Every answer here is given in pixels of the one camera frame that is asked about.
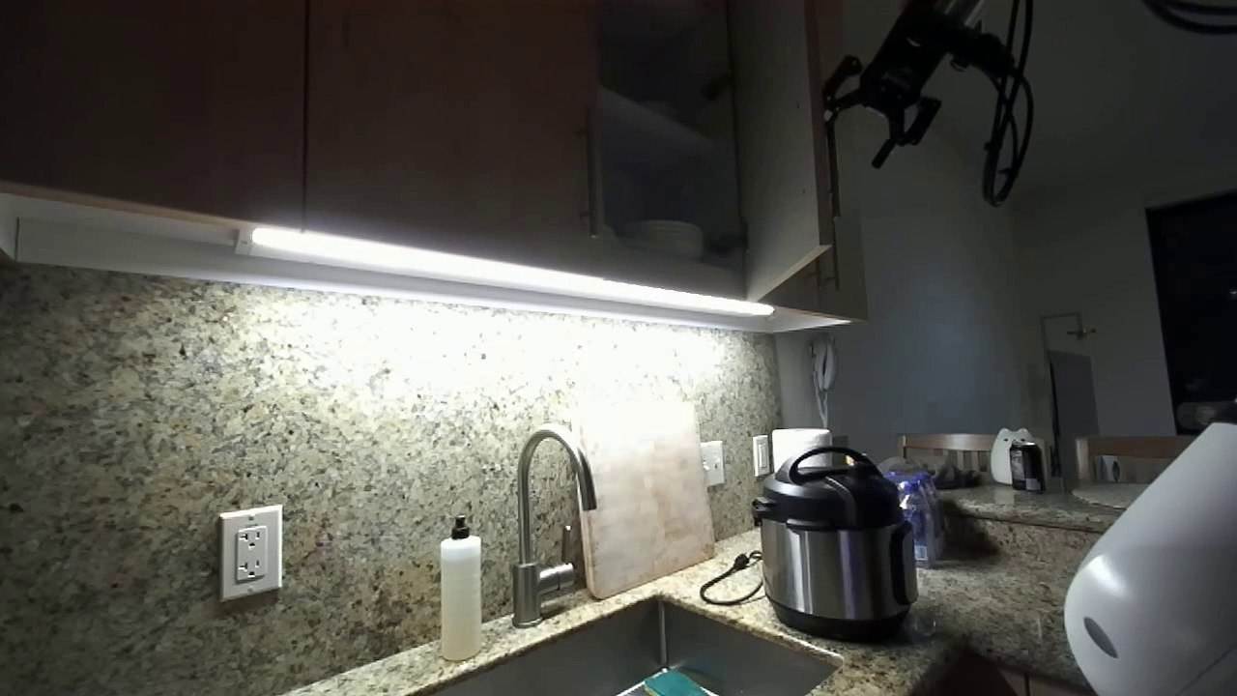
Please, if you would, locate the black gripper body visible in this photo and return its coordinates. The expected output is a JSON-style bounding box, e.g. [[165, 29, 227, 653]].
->
[[855, 0, 991, 110]]

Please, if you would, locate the narrow brown cabinet door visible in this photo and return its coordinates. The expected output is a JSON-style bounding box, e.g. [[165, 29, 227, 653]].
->
[[810, 0, 870, 325]]

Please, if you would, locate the cabinet interior with shelves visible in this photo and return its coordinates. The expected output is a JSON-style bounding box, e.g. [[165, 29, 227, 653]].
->
[[593, 0, 749, 282]]

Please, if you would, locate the white under-cabinet light strip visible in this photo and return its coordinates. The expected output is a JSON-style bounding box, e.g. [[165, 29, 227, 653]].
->
[[236, 220, 781, 320]]

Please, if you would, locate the stainless steel sink basin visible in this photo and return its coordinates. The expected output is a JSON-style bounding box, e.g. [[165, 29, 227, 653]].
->
[[419, 591, 848, 696]]

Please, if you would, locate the stack of white plates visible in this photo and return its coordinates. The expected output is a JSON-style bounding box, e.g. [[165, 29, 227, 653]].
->
[[614, 216, 711, 262]]

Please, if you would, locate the wooden rack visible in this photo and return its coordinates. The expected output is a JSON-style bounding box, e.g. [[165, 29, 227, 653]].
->
[[901, 429, 997, 496]]

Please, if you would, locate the dark window panel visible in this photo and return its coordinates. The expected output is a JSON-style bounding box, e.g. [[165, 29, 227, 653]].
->
[[1142, 191, 1237, 443]]

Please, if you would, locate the white coffee maker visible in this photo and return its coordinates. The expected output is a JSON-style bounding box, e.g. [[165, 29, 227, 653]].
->
[[988, 426, 1051, 496]]

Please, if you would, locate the blue plastic bag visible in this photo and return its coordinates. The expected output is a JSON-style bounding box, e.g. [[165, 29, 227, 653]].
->
[[884, 462, 954, 574]]

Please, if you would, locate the light wooden cutting board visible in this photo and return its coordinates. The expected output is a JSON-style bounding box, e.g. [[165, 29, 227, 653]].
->
[[546, 382, 721, 605]]

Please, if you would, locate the light wooden furniture piece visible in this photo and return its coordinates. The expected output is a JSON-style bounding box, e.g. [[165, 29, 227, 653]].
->
[[1071, 434, 1194, 487]]

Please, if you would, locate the steel black pressure cooker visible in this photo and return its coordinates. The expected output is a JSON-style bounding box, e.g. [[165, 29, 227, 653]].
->
[[749, 445, 921, 646]]

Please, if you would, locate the steel gooseneck faucet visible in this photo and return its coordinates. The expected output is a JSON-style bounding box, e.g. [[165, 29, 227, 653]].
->
[[512, 426, 598, 631]]

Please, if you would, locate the teal sponge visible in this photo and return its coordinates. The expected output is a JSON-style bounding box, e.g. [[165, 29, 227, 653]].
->
[[614, 663, 721, 696]]

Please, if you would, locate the white soap dispenser bottle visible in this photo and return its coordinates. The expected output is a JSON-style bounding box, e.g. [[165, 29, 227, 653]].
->
[[436, 514, 489, 667]]

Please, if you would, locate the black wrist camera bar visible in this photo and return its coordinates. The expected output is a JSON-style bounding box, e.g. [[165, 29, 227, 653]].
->
[[870, 99, 944, 173]]

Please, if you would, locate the black gripper cable bundle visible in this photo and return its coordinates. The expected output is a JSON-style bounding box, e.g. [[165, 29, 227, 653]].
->
[[980, 0, 1040, 208]]

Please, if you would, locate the white round wall fixture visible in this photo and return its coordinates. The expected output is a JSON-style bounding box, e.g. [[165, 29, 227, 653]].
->
[[810, 336, 843, 398]]

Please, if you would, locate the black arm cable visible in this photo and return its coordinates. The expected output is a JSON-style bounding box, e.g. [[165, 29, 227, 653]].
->
[[1142, 0, 1237, 34]]

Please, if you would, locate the white box by wall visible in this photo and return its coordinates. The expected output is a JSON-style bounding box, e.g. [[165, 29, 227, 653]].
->
[[770, 426, 834, 480]]

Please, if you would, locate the black power cord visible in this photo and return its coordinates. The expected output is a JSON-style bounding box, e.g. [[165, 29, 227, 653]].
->
[[696, 551, 766, 613]]

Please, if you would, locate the white double wall outlet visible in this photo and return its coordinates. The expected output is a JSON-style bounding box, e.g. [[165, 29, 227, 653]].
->
[[214, 502, 287, 608]]

